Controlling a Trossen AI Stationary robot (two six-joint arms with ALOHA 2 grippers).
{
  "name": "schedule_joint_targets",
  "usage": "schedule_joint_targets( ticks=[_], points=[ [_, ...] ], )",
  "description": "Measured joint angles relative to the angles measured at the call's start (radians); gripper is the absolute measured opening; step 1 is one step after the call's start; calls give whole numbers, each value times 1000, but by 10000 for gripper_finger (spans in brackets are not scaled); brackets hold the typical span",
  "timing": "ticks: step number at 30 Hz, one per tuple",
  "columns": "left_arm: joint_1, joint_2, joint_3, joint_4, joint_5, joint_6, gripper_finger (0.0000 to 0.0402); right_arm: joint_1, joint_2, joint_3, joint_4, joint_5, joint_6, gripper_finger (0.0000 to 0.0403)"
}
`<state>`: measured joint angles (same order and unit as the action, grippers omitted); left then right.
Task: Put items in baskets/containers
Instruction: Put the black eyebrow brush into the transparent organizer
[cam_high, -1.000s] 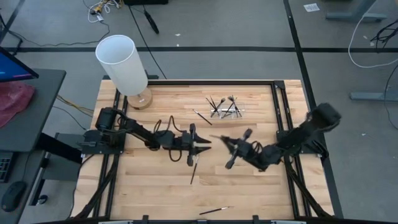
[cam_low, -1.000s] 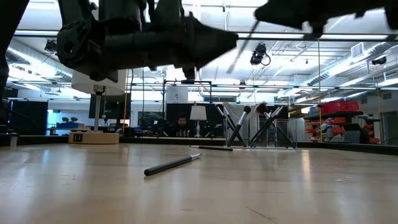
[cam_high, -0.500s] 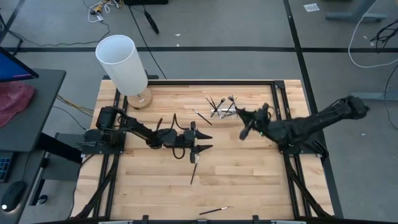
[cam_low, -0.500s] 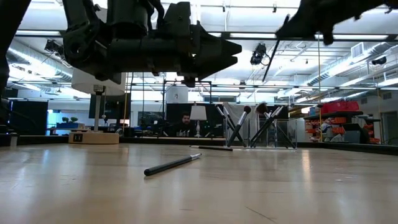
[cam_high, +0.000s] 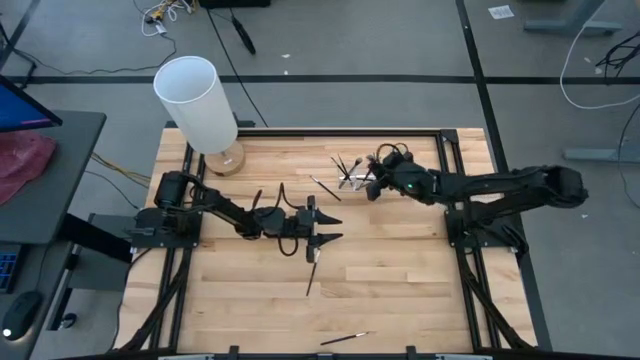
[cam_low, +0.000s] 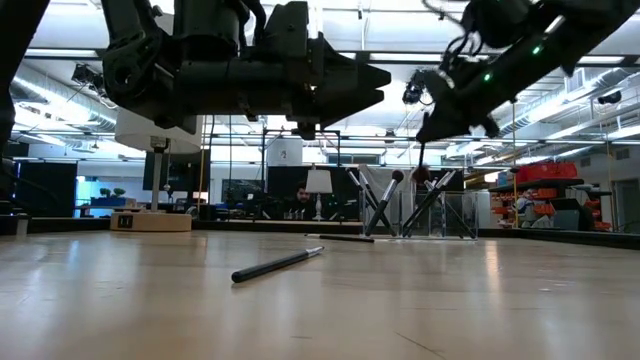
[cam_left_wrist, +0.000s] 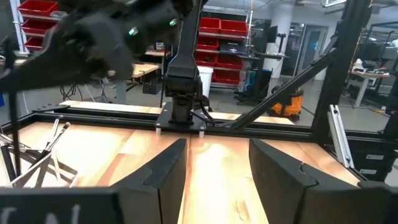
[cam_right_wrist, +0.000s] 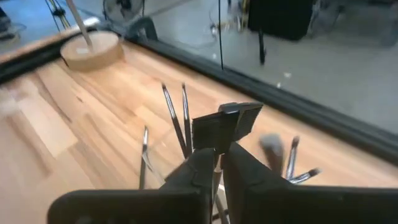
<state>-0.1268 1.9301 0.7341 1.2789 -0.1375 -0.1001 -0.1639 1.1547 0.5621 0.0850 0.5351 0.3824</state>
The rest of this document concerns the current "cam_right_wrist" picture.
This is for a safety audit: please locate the black box on floor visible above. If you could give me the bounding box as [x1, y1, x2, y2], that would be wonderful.
[248, 0, 315, 41]

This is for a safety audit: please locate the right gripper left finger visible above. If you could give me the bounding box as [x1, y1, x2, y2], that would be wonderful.
[46, 147, 218, 224]

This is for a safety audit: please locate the clear acrylic brush organizer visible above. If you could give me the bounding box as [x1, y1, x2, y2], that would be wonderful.
[138, 146, 323, 224]

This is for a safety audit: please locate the thin black power cord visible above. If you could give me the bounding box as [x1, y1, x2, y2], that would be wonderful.
[216, 0, 224, 71]

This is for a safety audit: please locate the long thin black makeup brush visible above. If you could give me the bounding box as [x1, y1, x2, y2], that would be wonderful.
[161, 82, 189, 158]

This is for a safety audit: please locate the white shade wooden base lamp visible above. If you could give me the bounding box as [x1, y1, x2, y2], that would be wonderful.
[60, 0, 125, 72]

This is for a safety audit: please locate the thick round-head makeup brush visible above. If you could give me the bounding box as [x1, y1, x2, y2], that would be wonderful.
[259, 133, 285, 177]

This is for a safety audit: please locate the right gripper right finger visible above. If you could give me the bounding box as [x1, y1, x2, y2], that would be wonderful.
[223, 142, 398, 224]

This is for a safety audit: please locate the square-head black brush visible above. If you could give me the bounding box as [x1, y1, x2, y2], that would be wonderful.
[191, 101, 264, 224]

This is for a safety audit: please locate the black aluminium table frame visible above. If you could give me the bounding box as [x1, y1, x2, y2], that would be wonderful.
[0, 17, 398, 166]

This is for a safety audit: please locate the white cable bundle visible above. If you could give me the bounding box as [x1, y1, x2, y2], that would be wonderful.
[208, 0, 249, 37]

